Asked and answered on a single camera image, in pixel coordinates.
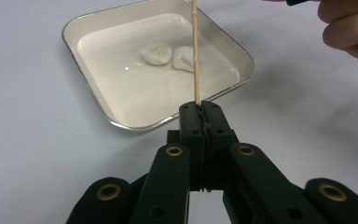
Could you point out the cream rectangular enamel tray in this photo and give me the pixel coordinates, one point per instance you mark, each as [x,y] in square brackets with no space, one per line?
[136,93]

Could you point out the thin wooden skewer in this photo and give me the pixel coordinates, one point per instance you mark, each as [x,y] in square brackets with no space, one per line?
[195,77]

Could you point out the white dumpling piece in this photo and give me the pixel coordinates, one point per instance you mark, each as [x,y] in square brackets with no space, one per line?
[183,59]
[156,53]

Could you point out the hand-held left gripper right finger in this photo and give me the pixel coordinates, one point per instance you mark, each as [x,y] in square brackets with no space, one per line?
[216,133]

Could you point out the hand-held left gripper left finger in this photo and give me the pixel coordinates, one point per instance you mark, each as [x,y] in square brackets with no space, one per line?
[194,140]

